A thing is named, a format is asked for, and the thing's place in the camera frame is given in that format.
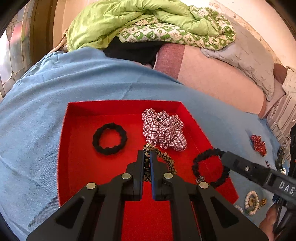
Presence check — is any leopard print hair tie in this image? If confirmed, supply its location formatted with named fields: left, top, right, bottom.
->
left=142, top=144, right=178, bottom=182

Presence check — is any red polka dot scrunchie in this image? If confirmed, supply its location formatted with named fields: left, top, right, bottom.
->
left=250, top=135, right=267, bottom=157

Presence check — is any wooden door frame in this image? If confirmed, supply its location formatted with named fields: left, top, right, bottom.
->
left=30, top=0, right=59, bottom=54

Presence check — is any black braided hair tie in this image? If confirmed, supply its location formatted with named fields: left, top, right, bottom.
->
left=92, top=123, right=128, bottom=155

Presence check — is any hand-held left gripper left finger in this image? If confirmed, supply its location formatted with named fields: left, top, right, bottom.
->
left=25, top=150, right=145, bottom=241

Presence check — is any brown bolster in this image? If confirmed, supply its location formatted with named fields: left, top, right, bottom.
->
left=273, top=63, right=287, bottom=84

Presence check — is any black beaded scrunchie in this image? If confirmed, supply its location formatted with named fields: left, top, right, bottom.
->
left=192, top=148, right=231, bottom=189

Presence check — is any blue cloth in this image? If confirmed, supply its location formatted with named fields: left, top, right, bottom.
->
left=0, top=47, right=287, bottom=241

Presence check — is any red tray box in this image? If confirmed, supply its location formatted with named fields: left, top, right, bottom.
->
left=57, top=100, right=239, bottom=241

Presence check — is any white patterned pillow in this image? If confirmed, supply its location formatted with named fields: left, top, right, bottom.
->
left=281, top=66, right=296, bottom=95

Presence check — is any dark patterned scrunchie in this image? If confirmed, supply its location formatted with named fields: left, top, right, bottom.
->
left=276, top=146, right=288, bottom=173

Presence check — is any person's right hand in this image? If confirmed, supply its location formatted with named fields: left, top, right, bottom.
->
left=258, top=204, right=279, bottom=235

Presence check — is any pink bed sheet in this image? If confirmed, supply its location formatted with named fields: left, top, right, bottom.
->
left=152, top=43, right=267, bottom=115

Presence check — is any black cloth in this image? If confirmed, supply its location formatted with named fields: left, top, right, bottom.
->
left=103, top=37, right=165, bottom=65

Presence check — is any red plaid scrunchie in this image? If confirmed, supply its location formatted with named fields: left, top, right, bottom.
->
left=142, top=108, right=187, bottom=152

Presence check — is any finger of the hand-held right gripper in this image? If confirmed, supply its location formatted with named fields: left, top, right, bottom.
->
left=221, top=151, right=267, bottom=184

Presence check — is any stained glass panel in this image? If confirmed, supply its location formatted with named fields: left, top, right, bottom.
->
left=0, top=0, right=36, bottom=98

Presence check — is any grey pillow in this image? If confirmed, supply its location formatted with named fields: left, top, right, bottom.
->
left=200, top=23, right=276, bottom=101

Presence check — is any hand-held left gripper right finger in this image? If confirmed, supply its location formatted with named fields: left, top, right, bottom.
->
left=150, top=151, right=270, bottom=241

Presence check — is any white pearl bracelet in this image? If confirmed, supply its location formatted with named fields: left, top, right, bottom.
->
left=244, top=190, right=260, bottom=212

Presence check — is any green quilt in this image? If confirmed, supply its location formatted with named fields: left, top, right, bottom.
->
left=66, top=0, right=236, bottom=52

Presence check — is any striped floral sheet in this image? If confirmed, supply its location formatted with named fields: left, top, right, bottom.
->
left=265, top=94, right=296, bottom=149

